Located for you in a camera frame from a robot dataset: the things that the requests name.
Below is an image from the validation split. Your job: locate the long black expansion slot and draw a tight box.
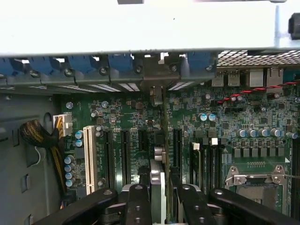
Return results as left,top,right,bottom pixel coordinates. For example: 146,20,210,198
120,128,131,187
104,128,116,189
172,127,183,175

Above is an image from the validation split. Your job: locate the CPU socket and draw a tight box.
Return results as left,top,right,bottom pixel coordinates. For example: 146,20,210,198
224,164,288,216

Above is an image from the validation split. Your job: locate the short black expansion slot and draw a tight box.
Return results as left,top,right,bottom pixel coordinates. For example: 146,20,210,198
137,128,149,152

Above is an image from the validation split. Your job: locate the white expansion slot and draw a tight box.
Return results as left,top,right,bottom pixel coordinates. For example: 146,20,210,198
83,125,98,195

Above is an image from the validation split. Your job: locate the green motherboard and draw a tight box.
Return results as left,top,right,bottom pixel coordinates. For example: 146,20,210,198
60,67,300,225

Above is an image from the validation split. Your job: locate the thin metal locking lever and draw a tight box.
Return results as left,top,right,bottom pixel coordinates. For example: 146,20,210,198
282,172,300,180

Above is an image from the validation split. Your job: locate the open black PC case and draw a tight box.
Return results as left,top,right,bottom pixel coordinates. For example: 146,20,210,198
0,0,300,225

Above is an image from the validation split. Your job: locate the sleeved power cable white plug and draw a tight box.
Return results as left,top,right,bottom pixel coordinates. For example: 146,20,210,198
19,112,74,196

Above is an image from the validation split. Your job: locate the red black twisted wire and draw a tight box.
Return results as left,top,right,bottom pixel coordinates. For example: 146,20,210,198
217,79,300,104

